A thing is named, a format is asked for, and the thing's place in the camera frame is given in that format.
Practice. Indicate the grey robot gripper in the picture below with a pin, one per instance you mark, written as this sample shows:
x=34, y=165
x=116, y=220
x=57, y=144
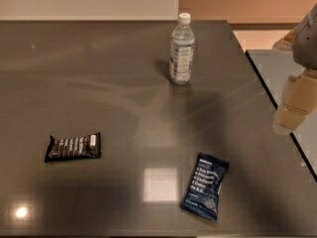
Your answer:
x=308, y=45

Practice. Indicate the black snack bar wrapper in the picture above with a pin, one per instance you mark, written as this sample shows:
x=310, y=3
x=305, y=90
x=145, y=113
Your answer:
x=84, y=147

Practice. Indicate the clear plastic water bottle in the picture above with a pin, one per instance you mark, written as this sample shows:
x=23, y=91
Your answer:
x=182, y=43

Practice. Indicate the dark blue snack bar wrapper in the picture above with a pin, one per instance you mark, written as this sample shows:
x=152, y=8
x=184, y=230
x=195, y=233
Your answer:
x=202, y=195

